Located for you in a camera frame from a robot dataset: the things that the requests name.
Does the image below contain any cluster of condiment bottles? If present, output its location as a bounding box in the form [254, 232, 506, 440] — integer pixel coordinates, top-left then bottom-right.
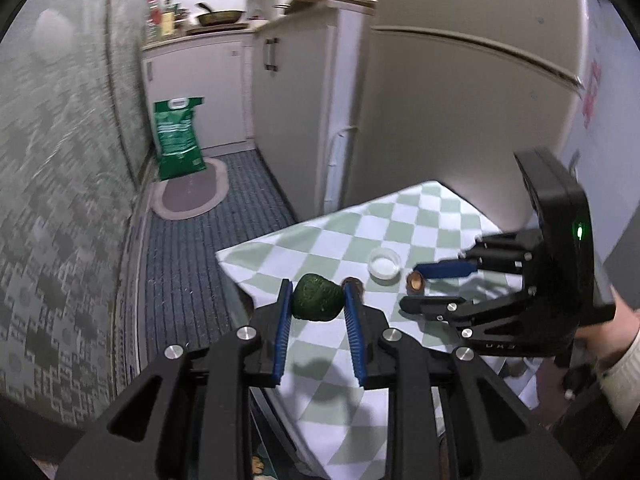
[146, 0, 188, 43]

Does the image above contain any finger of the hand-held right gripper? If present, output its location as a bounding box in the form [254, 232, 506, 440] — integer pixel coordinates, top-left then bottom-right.
[415, 232, 540, 281]
[399, 287, 576, 359]

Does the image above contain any white plastic lid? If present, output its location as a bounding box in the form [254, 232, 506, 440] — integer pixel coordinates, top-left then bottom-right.
[368, 247, 402, 281]

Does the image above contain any white cabinet with black handles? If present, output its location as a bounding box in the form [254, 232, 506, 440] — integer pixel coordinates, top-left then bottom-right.
[250, 2, 376, 223]

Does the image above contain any grey oval floor mat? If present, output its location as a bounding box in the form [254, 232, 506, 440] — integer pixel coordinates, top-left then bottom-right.
[150, 157, 231, 221]

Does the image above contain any person's right forearm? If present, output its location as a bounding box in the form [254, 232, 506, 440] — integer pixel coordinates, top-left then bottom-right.
[595, 332, 640, 431]

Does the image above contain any wooden cutting board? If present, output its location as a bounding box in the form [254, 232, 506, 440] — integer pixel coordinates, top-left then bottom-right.
[290, 0, 376, 11]

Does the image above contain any green rice bag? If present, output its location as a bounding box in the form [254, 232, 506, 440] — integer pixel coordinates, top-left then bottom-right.
[152, 95, 208, 181]

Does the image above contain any dark green avocado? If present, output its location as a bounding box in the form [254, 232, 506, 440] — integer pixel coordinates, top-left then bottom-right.
[291, 273, 346, 322]

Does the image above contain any clear plastic table cover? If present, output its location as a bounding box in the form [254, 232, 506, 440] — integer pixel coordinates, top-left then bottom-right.
[215, 255, 321, 480]

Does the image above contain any white kitchen cabinet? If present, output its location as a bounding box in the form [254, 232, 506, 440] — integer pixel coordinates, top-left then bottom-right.
[141, 30, 258, 158]

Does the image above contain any black cooktop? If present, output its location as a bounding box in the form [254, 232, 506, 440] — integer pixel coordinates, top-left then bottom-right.
[186, 24, 250, 36]

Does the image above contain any green white checkered tablecloth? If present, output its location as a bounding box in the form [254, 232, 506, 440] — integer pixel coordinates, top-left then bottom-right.
[215, 180, 541, 480]

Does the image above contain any silver refrigerator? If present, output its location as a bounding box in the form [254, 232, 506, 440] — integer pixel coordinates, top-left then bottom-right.
[330, 0, 591, 241]

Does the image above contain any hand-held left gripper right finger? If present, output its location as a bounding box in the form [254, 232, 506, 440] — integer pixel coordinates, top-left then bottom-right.
[342, 282, 583, 480]

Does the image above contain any frosted patterned sliding door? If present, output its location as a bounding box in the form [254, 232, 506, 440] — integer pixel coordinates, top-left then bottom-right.
[0, 0, 151, 431]
[107, 0, 161, 186]

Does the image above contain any red wall sticker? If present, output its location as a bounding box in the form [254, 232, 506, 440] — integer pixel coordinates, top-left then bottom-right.
[580, 60, 603, 128]

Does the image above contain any grey striped floor mat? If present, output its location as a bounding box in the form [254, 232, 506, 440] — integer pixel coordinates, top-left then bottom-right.
[142, 149, 301, 361]

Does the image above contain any person's right hand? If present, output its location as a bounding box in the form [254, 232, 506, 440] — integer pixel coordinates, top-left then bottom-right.
[575, 286, 640, 363]

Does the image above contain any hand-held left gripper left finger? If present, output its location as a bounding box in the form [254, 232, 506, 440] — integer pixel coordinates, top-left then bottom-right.
[57, 278, 296, 480]

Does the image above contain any frying pan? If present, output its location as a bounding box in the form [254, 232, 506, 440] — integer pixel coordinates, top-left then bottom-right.
[195, 2, 247, 27]

